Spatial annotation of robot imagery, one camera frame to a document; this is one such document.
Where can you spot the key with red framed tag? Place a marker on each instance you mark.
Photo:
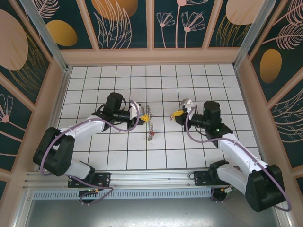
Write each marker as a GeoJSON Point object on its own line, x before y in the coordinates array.
{"type": "Point", "coordinates": [171, 117]}

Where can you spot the grey keyring band with rings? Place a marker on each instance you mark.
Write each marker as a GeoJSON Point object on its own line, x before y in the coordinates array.
{"type": "Point", "coordinates": [149, 111]}

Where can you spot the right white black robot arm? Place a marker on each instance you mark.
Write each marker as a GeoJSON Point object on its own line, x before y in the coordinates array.
{"type": "Point", "coordinates": [236, 151]}

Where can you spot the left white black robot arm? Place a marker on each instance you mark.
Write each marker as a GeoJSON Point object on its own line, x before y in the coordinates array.
{"type": "Point", "coordinates": [82, 128]}

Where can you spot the yellow power connector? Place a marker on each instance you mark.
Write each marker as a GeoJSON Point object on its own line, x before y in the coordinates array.
{"type": "Point", "coordinates": [95, 190]}
{"type": "Point", "coordinates": [226, 190]}

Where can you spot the grey metal sheet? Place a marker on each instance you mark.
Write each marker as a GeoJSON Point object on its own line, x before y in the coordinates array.
{"type": "Point", "coordinates": [151, 212]}

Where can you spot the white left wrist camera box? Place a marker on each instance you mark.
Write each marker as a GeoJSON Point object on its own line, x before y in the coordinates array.
{"type": "Point", "coordinates": [136, 110]}

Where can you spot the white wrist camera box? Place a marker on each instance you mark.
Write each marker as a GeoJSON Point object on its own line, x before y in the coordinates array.
{"type": "Point", "coordinates": [136, 110]}
{"type": "Point", "coordinates": [188, 103]}

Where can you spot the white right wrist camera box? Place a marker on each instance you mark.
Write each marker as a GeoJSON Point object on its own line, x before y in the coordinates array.
{"type": "Point", "coordinates": [188, 103]}

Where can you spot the aluminium table side rail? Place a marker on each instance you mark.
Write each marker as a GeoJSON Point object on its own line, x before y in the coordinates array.
{"type": "Point", "coordinates": [248, 113]}
{"type": "Point", "coordinates": [56, 113]}

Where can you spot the aluminium mounting rail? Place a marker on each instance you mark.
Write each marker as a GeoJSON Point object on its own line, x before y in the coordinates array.
{"type": "Point", "coordinates": [151, 177]}

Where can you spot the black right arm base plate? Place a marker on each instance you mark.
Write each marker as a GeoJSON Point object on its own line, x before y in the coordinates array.
{"type": "Point", "coordinates": [201, 178]}

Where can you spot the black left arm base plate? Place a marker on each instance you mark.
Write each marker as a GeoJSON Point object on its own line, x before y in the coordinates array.
{"type": "Point", "coordinates": [104, 177]}

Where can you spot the aluminium corner post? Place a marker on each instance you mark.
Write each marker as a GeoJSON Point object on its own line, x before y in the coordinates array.
{"type": "Point", "coordinates": [252, 35]}
{"type": "Point", "coordinates": [48, 37]}

